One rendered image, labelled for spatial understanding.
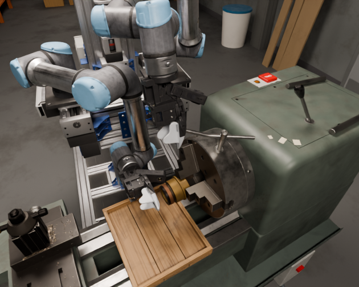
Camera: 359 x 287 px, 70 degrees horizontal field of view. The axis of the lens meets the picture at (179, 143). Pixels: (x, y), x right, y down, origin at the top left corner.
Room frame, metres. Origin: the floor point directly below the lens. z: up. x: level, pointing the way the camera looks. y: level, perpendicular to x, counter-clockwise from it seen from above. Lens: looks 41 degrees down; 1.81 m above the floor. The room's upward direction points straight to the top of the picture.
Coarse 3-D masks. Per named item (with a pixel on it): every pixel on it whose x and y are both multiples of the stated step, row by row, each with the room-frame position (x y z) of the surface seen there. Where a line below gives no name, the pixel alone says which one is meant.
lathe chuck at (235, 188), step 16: (208, 144) 0.65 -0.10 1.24; (224, 144) 0.65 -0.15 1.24; (208, 160) 0.60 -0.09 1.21; (224, 160) 0.59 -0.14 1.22; (192, 176) 0.68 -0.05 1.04; (208, 176) 0.59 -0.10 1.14; (224, 176) 0.54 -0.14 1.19; (240, 176) 0.56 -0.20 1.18; (224, 192) 0.51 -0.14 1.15; (240, 192) 0.53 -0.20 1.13; (208, 208) 0.57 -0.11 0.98
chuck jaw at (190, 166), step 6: (186, 144) 0.70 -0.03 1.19; (192, 144) 0.68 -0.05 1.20; (180, 150) 0.68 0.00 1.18; (186, 150) 0.66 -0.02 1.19; (192, 150) 0.67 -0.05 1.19; (186, 156) 0.65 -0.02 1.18; (192, 156) 0.66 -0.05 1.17; (180, 162) 0.64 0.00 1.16; (186, 162) 0.64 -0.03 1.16; (192, 162) 0.65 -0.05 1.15; (180, 168) 0.64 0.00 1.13; (186, 168) 0.63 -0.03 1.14; (192, 168) 0.63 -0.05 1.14; (198, 168) 0.64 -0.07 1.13; (180, 174) 0.61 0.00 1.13; (186, 174) 0.61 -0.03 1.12; (192, 174) 0.62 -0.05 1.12
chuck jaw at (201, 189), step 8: (200, 184) 0.59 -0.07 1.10; (208, 184) 0.59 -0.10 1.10; (192, 192) 0.55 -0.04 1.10; (200, 192) 0.55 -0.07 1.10; (208, 192) 0.55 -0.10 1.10; (192, 200) 0.54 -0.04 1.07; (200, 200) 0.53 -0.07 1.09; (208, 200) 0.52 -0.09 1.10; (216, 200) 0.51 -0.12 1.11; (216, 208) 0.50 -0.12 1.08; (224, 208) 0.50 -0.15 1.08
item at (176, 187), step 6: (168, 180) 0.61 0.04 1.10; (174, 180) 0.59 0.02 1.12; (180, 180) 0.60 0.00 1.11; (186, 180) 0.60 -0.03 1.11; (162, 186) 0.57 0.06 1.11; (168, 186) 0.57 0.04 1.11; (174, 186) 0.57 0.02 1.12; (180, 186) 0.57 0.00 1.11; (186, 186) 0.58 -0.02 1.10; (162, 192) 0.58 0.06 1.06; (168, 192) 0.55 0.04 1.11; (174, 192) 0.55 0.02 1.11; (180, 192) 0.55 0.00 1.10; (168, 198) 0.53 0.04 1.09; (174, 198) 0.54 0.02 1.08; (180, 198) 0.54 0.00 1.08; (168, 204) 0.54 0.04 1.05
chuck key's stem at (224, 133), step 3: (222, 132) 0.61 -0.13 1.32; (225, 132) 0.61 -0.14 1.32; (222, 135) 0.60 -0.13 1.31; (225, 135) 0.60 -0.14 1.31; (219, 138) 0.61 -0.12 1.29; (222, 138) 0.61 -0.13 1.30; (225, 138) 0.61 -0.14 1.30; (219, 141) 0.61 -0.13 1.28; (222, 141) 0.61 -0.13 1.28; (219, 144) 0.61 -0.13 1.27; (222, 144) 0.61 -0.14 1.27; (219, 147) 0.62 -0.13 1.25; (219, 150) 0.62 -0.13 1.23
